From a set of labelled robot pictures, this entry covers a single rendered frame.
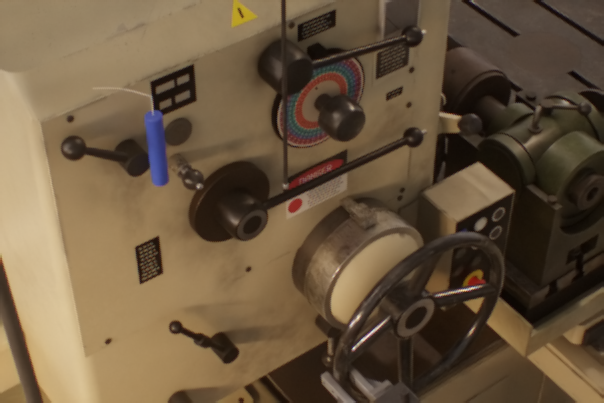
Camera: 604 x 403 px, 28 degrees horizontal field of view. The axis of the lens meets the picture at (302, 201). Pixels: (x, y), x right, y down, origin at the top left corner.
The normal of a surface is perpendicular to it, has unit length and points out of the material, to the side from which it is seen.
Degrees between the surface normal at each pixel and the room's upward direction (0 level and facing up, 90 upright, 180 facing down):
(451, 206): 0
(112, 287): 90
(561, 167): 39
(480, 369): 90
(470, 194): 0
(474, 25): 0
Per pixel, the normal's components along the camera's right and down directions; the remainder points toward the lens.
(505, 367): 0.58, 0.55
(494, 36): 0.00, -0.73
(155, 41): 0.41, -0.13
